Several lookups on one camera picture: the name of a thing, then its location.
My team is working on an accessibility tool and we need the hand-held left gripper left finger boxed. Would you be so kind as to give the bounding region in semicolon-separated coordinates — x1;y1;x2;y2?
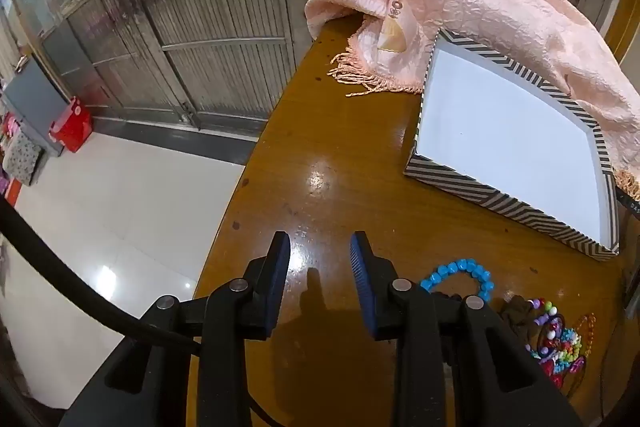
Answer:
60;231;292;427

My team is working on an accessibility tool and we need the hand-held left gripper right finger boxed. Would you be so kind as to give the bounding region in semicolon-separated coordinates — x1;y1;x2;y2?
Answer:
350;231;583;427

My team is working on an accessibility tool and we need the blue bead bracelet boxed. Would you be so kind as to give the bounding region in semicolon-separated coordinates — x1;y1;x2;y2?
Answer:
420;258;494;303

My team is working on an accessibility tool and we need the brown scrunchie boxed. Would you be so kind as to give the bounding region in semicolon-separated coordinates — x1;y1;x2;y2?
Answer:
500;296;543;350

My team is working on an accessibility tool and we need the multicolour round bead bracelet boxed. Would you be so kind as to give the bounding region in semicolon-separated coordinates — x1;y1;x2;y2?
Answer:
531;299;560;343

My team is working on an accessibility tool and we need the striped cardboard box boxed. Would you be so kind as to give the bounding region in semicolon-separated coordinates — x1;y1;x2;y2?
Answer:
404;29;620;262

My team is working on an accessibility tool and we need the colourful flower bead bracelet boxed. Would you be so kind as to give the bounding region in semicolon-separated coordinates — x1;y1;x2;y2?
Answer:
542;327;585;375

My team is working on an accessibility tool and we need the orange bead bracelet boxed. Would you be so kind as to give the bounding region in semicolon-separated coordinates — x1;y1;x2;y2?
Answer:
564;313;597;398

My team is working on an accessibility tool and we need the red bag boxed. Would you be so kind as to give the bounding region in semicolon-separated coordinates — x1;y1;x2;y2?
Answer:
49;97;94;154

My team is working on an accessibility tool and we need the floral cloth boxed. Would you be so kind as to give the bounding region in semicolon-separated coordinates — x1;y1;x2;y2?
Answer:
2;132;43;185

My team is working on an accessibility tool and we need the grey board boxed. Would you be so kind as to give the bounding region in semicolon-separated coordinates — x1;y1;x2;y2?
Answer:
2;57;68;156

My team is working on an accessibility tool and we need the black cable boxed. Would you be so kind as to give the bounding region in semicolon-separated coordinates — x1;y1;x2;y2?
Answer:
0;199;203;358

